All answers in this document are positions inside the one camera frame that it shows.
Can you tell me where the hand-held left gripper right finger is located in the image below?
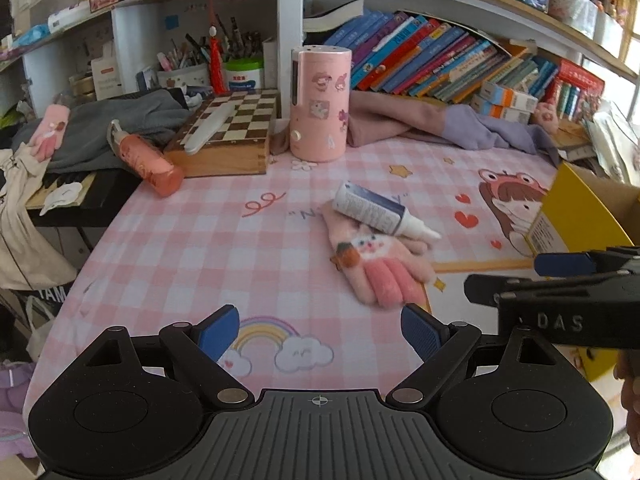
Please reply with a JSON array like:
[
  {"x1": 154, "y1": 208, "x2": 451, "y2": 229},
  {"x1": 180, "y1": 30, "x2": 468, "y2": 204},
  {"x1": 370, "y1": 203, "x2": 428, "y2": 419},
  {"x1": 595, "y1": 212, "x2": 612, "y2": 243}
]
[{"x1": 386, "y1": 302, "x2": 568, "y2": 408}]

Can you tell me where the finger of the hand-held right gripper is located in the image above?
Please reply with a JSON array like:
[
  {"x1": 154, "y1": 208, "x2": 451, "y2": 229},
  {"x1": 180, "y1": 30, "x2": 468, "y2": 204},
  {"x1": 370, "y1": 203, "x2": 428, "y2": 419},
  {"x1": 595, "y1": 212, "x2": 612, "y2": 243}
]
[
  {"x1": 463, "y1": 271, "x2": 640, "y2": 307},
  {"x1": 533, "y1": 246, "x2": 640, "y2": 278}
]

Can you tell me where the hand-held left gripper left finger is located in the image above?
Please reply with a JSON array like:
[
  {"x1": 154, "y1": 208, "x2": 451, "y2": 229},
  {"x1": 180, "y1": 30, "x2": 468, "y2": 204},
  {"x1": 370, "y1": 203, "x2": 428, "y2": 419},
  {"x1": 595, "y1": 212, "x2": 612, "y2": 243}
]
[{"x1": 82, "y1": 304, "x2": 253, "y2": 408}]

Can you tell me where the yellow cardboard box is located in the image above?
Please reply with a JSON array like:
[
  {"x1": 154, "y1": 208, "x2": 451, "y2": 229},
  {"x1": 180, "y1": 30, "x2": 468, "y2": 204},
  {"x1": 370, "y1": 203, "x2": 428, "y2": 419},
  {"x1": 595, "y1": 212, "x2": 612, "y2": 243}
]
[{"x1": 525, "y1": 161, "x2": 640, "y2": 382}]

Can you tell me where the pink plush glove with face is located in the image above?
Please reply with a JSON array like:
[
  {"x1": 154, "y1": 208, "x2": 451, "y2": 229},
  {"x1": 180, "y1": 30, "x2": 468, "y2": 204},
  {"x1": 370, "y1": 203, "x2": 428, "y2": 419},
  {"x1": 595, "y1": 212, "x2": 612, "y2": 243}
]
[{"x1": 320, "y1": 200, "x2": 437, "y2": 307}]

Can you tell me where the person's right hand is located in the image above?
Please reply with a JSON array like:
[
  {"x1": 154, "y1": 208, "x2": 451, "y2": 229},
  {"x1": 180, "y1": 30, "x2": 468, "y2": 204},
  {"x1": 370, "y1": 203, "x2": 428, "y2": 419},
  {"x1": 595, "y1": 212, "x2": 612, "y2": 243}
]
[{"x1": 614, "y1": 349, "x2": 640, "y2": 456}]

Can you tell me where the pink checked tablecloth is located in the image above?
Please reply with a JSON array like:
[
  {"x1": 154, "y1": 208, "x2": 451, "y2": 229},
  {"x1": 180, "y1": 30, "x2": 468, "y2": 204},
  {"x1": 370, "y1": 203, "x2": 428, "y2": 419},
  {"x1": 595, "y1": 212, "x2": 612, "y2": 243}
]
[{"x1": 22, "y1": 132, "x2": 621, "y2": 411}]

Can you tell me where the white plastic bag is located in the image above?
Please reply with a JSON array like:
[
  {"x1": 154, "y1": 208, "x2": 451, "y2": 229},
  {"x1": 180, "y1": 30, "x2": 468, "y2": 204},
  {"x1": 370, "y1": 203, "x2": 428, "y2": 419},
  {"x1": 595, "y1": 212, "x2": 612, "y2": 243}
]
[{"x1": 590, "y1": 105, "x2": 640, "y2": 186}]

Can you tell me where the white blue tube bottle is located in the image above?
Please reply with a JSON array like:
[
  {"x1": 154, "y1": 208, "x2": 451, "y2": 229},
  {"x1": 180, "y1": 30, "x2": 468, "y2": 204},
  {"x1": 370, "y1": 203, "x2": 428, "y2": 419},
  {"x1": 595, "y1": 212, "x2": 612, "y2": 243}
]
[{"x1": 334, "y1": 181, "x2": 442, "y2": 241}]

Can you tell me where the pink pig plush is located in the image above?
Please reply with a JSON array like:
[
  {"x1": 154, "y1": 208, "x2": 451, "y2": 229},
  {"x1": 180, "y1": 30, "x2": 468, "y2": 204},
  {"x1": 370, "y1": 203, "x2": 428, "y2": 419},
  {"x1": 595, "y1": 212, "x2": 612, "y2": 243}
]
[{"x1": 531, "y1": 102, "x2": 560, "y2": 133}]

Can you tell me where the orange white carton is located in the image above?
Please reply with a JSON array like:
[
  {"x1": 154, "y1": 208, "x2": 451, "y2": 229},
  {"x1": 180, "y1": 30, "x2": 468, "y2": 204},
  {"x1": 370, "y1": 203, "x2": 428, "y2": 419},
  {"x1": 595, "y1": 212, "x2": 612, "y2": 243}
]
[
  {"x1": 481, "y1": 80, "x2": 540, "y2": 111},
  {"x1": 470, "y1": 95, "x2": 532, "y2": 125}
]

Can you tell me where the white shopping bag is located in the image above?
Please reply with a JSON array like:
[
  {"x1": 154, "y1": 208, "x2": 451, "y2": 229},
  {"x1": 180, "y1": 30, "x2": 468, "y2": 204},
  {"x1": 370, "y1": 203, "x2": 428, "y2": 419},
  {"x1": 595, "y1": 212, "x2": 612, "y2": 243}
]
[{"x1": 25, "y1": 295, "x2": 66, "y2": 361}]

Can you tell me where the black electric piano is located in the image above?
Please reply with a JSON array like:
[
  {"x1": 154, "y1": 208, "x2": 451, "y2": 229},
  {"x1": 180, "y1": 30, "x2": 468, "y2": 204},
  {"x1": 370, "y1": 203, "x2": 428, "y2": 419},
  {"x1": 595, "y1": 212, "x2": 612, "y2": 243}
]
[{"x1": 25, "y1": 170, "x2": 141, "y2": 306}]

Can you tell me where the pink spray bottle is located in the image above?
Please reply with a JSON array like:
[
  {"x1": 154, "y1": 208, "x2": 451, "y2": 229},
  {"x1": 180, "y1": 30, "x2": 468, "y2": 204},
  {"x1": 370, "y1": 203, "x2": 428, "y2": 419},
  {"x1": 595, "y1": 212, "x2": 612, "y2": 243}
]
[{"x1": 106, "y1": 119, "x2": 186, "y2": 197}]

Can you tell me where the pink purple cloth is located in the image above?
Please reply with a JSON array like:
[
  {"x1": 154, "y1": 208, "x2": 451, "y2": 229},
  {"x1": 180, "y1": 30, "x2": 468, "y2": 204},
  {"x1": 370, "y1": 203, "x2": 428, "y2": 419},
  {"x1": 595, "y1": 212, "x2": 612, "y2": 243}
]
[{"x1": 347, "y1": 91, "x2": 561, "y2": 166}]

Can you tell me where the white plastic case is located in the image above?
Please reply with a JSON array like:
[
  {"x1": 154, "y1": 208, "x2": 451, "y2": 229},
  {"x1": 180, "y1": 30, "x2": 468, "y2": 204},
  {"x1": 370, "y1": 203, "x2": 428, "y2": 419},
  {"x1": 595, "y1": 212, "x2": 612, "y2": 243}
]
[{"x1": 184, "y1": 104, "x2": 238, "y2": 156}]

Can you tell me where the white paper cutout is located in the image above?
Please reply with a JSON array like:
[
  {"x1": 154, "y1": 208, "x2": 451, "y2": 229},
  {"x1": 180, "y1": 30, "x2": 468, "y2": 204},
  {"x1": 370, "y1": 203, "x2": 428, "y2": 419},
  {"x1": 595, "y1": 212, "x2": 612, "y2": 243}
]
[{"x1": 39, "y1": 182, "x2": 83, "y2": 216}]

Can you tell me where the cream tote bag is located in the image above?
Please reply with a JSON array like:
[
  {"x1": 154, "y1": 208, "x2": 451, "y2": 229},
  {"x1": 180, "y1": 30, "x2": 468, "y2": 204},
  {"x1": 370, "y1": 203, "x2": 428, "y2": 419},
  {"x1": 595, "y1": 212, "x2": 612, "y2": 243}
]
[{"x1": 0, "y1": 142, "x2": 78, "y2": 291}]

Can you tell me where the wooden chess board box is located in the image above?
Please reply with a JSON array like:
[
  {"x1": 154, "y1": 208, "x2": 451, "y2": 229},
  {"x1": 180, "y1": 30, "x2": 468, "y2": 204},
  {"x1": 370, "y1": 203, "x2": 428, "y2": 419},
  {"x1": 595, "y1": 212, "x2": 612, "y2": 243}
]
[{"x1": 163, "y1": 89, "x2": 280, "y2": 178}]

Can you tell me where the purple backpack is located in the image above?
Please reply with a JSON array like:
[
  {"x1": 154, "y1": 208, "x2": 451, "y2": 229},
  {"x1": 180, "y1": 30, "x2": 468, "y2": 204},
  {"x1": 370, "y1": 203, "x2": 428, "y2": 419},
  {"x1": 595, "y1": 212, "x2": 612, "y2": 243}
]
[{"x1": 0, "y1": 360, "x2": 36, "y2": 458}]

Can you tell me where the grey cloth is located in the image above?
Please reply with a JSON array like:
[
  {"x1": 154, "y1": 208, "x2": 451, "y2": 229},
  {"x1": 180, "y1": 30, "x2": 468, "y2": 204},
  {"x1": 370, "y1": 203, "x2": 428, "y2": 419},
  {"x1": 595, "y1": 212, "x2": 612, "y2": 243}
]
[{"x1": 15, "y1": 87, "x2": 201, "y2": 173}]

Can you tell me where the row of colourful books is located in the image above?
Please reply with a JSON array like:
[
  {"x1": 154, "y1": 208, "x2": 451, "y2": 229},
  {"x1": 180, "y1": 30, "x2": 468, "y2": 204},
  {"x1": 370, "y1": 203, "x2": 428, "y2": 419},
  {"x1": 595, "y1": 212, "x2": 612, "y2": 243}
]
[{"x1": 322, "y1": 9, "x2": 606, "y2": 121}]

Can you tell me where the pink cylinder humidifier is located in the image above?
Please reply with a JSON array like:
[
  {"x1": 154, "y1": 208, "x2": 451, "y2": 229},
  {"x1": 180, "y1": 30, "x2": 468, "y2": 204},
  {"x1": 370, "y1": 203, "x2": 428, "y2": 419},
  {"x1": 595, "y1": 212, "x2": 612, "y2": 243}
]
[{"x1": 290, "y1": 45, "x2": 352, "y2": 162}]

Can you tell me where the clear pen organizer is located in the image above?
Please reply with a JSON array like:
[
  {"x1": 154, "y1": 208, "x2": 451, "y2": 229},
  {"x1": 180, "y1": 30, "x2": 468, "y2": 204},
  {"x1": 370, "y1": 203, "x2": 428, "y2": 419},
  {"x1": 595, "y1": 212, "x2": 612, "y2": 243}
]
[{"x1": 547, "y1": 0, "x2": 626, "y2": 58}]

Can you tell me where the pen holder with pens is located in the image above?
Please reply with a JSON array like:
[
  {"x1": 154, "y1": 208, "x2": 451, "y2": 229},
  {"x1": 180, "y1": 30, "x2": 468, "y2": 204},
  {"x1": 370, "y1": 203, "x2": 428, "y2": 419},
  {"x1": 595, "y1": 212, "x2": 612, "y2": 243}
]
[{"x1": 156, "y1": 32, "x2": 211, "y2": 93}]

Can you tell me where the green lid jar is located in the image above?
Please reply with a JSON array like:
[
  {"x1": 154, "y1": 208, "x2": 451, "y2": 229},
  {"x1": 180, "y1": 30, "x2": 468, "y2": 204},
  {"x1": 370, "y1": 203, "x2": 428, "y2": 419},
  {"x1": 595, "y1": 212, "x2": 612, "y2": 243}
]
[{"x1": 223, "y1": 57, "x2": 265, "y2": 93}]

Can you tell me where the pink knit glove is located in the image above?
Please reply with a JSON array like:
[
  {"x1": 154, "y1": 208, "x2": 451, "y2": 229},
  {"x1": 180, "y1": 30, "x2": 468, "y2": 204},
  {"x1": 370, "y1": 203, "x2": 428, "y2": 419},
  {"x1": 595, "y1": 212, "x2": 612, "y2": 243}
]
[{"x1": 31, "y1": 104, "x2": 71, "y2": 161}]

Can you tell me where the red tassel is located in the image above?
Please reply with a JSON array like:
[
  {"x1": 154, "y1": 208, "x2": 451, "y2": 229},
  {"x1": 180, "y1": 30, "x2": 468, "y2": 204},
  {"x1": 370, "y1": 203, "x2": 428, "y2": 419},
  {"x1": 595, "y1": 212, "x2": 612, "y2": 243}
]
[{"x1": 209, "y1": 15, "x2": 228, "y2": 96}]

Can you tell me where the white box with red label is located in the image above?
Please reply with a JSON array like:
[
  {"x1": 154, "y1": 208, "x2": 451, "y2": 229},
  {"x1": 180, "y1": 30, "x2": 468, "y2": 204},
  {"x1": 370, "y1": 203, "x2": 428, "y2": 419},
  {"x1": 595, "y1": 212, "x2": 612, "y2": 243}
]
[{"x1": 91, "y1": 55, "x2": 123, "y2": 100}]

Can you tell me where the white shelf unit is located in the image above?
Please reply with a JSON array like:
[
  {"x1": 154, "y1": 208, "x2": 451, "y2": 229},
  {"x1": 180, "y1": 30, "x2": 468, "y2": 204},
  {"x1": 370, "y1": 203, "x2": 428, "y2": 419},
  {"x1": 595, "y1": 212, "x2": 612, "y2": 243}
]
[{"x1": 0, "y1": 0, "x2": 640, "y2": 126}]

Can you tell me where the flat white box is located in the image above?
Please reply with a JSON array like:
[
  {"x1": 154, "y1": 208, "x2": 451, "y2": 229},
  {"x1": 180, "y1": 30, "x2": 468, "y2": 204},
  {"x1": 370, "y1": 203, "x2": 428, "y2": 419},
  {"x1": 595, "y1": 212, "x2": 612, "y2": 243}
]
[{"x1": 47, "y1": 2, "x2": 91, "y2": 31}]

